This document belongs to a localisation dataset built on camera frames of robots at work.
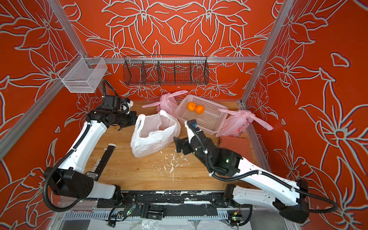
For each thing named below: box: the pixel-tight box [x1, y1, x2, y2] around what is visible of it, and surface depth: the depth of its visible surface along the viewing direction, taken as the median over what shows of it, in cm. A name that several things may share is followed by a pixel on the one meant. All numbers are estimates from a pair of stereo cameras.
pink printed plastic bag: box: [215, 108, 274, 138], surface depth 89 cm
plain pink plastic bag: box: [141, 90, 189, 115], surface depth 99 cm
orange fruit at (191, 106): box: [186, 101, 197, 112], surface depth 112 cm
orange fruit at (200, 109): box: [195, 104, 205, 115], surface depth 111 cm
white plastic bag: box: [130, 109, 182, 158], surface depth 73 cm
